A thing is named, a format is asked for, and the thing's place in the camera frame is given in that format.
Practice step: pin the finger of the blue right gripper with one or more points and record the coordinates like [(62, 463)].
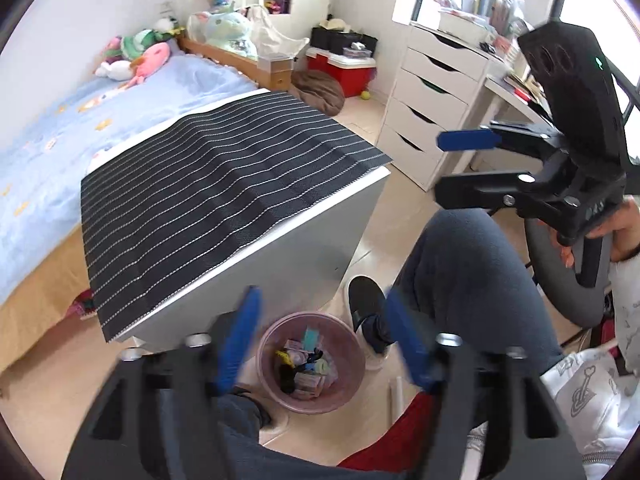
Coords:
[(468, 140)]

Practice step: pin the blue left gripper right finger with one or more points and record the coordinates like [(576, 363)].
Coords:
[(412, 331)]

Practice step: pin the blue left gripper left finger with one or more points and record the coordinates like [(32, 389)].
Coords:
[(241, 329)]

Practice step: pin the pink trash bin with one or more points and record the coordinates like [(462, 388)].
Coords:
[(310, 363)]

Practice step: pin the person's right hand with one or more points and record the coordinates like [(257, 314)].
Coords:
[(624, 226)]

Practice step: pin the white drawer cabinet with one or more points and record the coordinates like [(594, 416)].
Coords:
[(436, 87)]

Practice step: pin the black shoe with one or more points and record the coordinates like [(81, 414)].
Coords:
[(366, 302)]

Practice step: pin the white table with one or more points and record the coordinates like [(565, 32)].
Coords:
[(297, 264)]

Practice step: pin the person's legs dark trousers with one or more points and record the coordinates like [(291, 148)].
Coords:
[(465, 275)]

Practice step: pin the red cooler box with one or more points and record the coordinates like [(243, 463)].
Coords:
[(353, 74)]

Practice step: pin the brown bean bag cushion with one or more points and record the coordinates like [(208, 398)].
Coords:
[(318, 90)]

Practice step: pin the black striped table mat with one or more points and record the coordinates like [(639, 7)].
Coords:
[(173, 207)]

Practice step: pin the black storage box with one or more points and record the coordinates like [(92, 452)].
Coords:
[(335, 41)]

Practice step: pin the bed with blue blanket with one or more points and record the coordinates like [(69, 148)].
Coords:
[(43, 265)]

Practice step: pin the light green plush unicorn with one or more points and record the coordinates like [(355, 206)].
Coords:
[(228, 31)]

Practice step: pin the pink plush toy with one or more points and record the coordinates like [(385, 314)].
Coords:
[(152, 59)]

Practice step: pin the white plush toy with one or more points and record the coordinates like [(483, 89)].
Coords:
[(118, 71)]

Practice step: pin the green plush toy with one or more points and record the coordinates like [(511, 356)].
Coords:
[(132, 47)]

